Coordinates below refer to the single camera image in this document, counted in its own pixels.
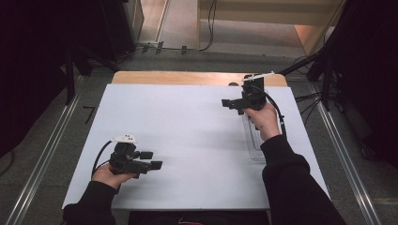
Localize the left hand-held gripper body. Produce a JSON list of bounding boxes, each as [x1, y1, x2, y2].
[[108, 134, 154, 180]]

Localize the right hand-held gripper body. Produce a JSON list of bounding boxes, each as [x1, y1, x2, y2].
[[238, 71, 276, 112]]

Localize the clear plastic tray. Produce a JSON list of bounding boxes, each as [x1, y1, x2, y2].
[[242, 88, 284, 162]]

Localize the person's left hand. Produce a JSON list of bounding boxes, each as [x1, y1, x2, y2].
[[91, 163, 137, 190]]

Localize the person's right hand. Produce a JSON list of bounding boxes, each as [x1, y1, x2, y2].
[[242, 102, 282, 143]]

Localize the white board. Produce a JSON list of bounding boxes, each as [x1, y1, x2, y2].
[[61, 83, 330, 211]]

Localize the wooden table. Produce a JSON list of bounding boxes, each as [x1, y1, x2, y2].
[[111, 70, 288, 88]]

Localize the person's dark clothing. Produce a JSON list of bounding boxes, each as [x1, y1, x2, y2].
[[128, 210, 270, 225]]

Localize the black stand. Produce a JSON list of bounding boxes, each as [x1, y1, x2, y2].
[[280, 46, 336, 112], [64, 43, 121, 106]]

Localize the light wooden cabinet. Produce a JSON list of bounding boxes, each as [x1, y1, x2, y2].
[[196, 0, 345, 55]]

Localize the black curtain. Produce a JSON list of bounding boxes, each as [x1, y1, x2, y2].
[[313, 0, 398, 170], [0, 0, 139, 158]]

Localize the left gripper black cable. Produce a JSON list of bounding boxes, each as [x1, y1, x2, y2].
[[91, 140, 115, 179]]

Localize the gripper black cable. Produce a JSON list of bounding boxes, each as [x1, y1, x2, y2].
[[261, 88, 287, 139], [91, 140, 115, 179]]

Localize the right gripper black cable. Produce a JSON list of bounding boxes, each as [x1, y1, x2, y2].
[[261, 88, 287, 139]]

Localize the black floor cables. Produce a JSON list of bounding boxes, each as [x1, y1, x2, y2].
[[294, 90, 327, 126]]

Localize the metal floor rail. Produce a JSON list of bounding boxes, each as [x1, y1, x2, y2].
[[6, 93, 83, 225], [313, 82, 383, 225]]

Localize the black hanging cable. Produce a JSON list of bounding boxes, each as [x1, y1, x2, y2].
[[137, 0, 219, 53]]

